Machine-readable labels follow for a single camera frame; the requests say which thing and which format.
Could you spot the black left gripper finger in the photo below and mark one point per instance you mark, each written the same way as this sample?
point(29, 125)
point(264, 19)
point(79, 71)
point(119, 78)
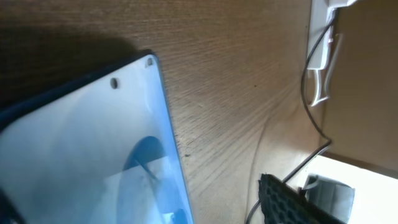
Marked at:
point(280, 204)

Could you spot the blue Samsung Galaxy smartphone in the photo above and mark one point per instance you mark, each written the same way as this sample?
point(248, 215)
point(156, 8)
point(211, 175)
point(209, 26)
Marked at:
point(99, 149)

